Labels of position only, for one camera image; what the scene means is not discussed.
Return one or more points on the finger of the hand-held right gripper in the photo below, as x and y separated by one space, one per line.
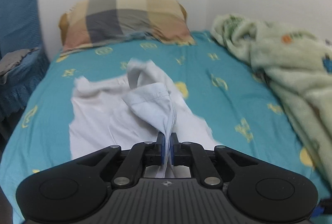
319 212

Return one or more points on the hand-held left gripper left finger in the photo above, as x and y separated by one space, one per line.
162 149

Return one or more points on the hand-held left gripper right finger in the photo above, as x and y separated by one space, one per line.
175 149

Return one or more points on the white shirt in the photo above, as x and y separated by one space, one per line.
103 115

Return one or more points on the teal printed bed sheet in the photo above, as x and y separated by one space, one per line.
233 110

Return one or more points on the plaid pillow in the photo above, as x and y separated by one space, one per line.
124 19

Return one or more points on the green fleece blanket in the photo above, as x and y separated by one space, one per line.
285 58

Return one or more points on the brown pillow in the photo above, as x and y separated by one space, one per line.
63 27

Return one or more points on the grey cloth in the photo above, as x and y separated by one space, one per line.
13 60

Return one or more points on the blue covered chair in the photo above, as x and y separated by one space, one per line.
18 19

